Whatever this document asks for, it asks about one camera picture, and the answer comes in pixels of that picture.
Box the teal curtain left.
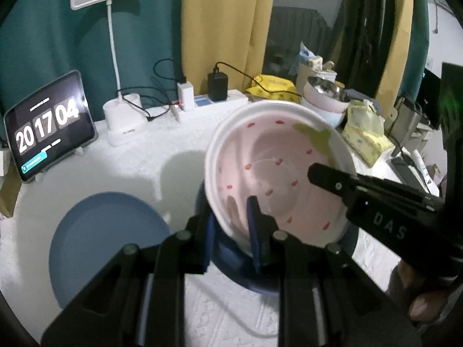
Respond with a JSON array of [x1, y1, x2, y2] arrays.
[[1, 0, 181, 120]]

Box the yellow curtain right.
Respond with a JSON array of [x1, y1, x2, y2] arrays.
[[376, 0, 414, 117]]

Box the white desk lamp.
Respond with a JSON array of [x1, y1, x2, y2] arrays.
[[70, 0, 149, 147]]

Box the cardboard box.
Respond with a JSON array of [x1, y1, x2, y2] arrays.
[[0, 163, 22, 218]]

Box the yellow curtain left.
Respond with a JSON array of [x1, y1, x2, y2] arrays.
[[181, 0, 273, 95]]

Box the black power adapter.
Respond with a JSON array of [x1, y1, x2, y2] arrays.
[[207, 71, 228, 102]]

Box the tablet showing clock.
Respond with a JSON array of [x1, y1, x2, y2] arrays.
[[3, 70, 97, 183]]

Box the teal curtain right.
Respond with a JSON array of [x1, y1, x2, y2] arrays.
[[400, 0, 429, 104]]

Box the white power strip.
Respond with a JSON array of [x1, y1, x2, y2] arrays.
[[171, 89, 249, 123]]

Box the black charger cable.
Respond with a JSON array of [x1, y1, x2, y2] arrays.
[[115, 57, 303, 123]]

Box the white utensil basket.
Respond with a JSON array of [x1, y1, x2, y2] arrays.
[[295, 42, 337, 87]]

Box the blue plate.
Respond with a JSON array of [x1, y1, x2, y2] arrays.
[[49, 192, 170, 309]]

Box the yellow curtain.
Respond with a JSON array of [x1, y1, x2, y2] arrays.
[[181, 0, 273, 95], [376, 0, 414, 117]]

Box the dark blue bowl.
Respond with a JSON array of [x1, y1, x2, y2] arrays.
[[195, 182, 359, 297]]

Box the pink strawberry bowl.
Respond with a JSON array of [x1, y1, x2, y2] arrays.
[[205, 101, 356, 254]]

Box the small white box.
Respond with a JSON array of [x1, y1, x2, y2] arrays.
[[0, 147, 11, 177]]

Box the yellow tissue pack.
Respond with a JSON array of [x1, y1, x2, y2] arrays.
[[341, 100, 395, 168]]

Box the steel thermos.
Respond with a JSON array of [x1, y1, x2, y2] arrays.
[[385, 96, 422, 148]]

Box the person right hand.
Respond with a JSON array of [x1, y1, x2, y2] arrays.
[[397, 260, 450, 324]]

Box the yellow wipes pack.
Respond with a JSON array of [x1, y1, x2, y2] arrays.
[[247, 74, 301, 104]]

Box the stacked pink blue bowls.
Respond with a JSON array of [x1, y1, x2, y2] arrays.
[[301, 77, 349, 128]]

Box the teal curtain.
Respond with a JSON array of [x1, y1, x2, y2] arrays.
[[400, 0, 429, 104], [1, 0, 181, 120]]

